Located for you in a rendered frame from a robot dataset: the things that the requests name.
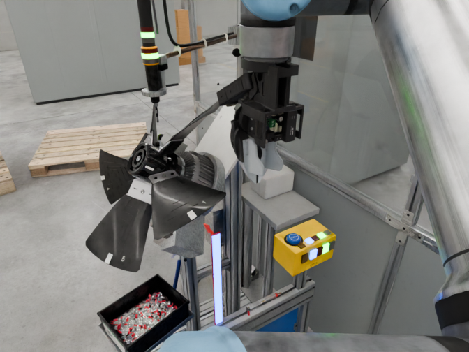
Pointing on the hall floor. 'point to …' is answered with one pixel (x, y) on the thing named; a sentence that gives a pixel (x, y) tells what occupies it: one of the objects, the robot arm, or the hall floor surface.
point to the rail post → (304, 317)
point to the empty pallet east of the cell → (84, 147)
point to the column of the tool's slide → (246, 218)
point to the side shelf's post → (269, 261)
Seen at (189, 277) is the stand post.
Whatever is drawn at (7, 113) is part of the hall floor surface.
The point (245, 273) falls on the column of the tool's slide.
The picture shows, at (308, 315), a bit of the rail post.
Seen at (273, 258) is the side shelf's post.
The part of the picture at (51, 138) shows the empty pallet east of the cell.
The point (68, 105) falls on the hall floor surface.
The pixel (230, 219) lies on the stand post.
